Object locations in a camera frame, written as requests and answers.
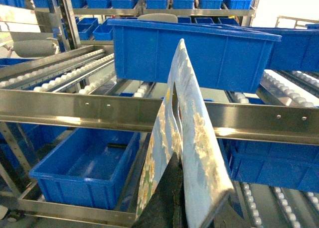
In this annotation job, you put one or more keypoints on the flower gift bag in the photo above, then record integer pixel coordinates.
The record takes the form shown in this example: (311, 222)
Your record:
(183, 126)

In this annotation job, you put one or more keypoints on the blue bin lower left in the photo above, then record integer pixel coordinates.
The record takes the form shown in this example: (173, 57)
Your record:
(89, 168)

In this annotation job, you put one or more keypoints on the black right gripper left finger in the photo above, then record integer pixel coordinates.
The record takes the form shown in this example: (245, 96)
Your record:
(165, 209)

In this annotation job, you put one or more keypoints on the long blue bin at left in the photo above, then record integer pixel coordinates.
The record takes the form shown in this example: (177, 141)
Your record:
(298, 49)

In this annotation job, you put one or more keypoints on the blue bin lower right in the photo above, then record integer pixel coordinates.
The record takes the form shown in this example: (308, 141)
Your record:
(287, 165)

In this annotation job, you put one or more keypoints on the roller conveyor track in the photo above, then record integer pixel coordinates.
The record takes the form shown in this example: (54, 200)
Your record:
(83, 72)

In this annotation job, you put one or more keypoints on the large blue bin behind tray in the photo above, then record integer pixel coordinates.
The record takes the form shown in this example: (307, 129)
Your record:
(223, 57)

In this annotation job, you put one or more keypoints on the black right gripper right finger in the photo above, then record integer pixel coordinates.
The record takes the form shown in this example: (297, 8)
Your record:
(227, 217)

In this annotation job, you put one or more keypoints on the stainless steel front rail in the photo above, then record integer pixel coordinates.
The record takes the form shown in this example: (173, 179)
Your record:
(233, 121)

